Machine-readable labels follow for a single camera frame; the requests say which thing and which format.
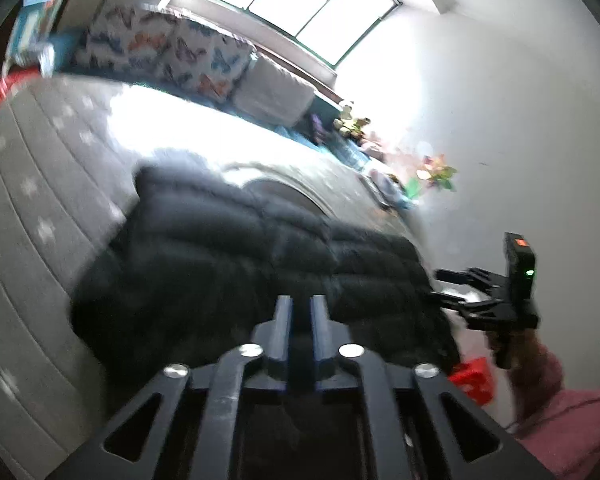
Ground plain white pillow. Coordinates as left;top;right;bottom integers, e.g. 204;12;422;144
231;51;317;129

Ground colourful pinwheel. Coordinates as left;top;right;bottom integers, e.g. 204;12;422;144
414;154;459;194

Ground window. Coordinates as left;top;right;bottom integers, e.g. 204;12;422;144
164;0;402;69

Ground person's right hand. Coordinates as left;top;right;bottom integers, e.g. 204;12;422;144
487;329;548;403

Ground black puffer jacket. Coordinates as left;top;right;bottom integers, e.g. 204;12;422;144
70;160;461;381

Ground small purple toy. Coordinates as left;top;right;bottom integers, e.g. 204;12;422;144
307;112;327;144

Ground red plastic object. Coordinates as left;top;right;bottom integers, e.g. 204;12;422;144
447;356;496;407

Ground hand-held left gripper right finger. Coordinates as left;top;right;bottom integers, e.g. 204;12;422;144
310;295;551;480

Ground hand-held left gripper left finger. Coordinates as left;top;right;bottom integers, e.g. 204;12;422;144
55;296;293;480

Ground plush toys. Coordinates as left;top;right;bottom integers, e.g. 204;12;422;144
332;101;374;144

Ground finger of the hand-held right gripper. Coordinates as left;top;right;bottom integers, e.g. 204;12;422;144
433;267;504;288
429;290;502;314

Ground teal white box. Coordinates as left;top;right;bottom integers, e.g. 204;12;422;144
6;0;57;75

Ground red cloth strip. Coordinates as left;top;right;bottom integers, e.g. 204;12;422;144
0;66;40;117

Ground person's right forearm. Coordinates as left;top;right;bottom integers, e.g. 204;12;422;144
509;345;600;480

